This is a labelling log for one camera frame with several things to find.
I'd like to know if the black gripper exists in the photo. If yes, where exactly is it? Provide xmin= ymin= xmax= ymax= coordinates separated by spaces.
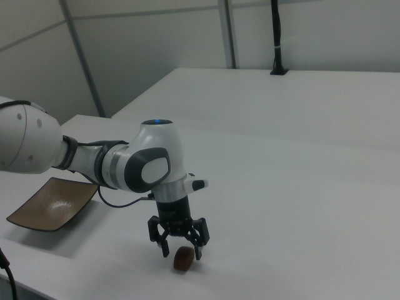
xmin=147 ymin=195 xmax=210 ymax=261

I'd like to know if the small round brown food item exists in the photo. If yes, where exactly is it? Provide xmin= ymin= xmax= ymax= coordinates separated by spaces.
xmin=173 ymin=246 xmax=194 ymax=272

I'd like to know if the brown square ceramic plate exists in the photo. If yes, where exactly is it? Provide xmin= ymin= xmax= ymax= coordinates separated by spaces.
xmin=6 ymin=177 xmax=99 ymax=233

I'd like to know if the dark robot arm cable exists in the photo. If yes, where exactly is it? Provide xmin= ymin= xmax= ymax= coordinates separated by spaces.
xmin=62 ymin=140 xmax=156 ymax=208

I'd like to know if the dark brown cable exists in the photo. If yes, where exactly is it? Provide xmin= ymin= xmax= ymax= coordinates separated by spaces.
xmin=0 ymin=246 xmax=16 ymax=300

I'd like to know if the grey metal partition post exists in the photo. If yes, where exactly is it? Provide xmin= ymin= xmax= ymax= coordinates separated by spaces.
xmin=59 ymin=0 xmax=107 ymax=119
xmin=217 ymin=0 xmax=237 ymax=69

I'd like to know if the black camera stand pole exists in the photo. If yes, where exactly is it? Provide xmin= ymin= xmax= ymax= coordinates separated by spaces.
xmin=269 ymin=0 xmax=290 ymax=76

